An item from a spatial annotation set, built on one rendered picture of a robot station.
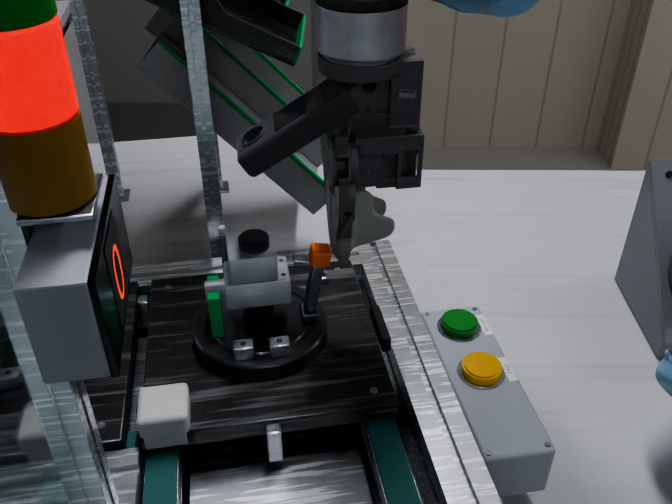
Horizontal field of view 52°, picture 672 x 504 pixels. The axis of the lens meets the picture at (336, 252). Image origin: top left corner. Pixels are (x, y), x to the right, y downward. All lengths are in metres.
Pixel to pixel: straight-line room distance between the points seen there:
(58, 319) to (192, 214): 0.78
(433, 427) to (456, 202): 0.60
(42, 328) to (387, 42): 0.33
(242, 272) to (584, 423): 0.42
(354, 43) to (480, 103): 2.75
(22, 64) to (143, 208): 0.85
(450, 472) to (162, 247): 0.62
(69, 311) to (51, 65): 0.13
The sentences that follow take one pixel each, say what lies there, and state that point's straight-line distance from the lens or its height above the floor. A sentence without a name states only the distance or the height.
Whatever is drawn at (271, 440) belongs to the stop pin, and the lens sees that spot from 0.66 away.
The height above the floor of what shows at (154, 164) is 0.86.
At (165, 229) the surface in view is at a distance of 1.13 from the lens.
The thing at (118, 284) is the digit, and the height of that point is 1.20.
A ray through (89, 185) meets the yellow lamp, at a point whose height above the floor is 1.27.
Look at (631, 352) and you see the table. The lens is 0.95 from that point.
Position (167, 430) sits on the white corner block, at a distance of 0.65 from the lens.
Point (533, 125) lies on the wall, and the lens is 3.40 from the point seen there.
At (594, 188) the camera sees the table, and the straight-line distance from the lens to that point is 1.30.
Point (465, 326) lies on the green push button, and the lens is 0.75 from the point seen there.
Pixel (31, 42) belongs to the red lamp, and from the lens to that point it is 0.37.
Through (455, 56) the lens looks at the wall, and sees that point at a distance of 3.19.
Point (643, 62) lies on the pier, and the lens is 3.18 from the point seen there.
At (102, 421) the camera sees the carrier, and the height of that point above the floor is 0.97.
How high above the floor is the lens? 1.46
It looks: 35 degrees down
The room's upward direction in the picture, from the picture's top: straight up
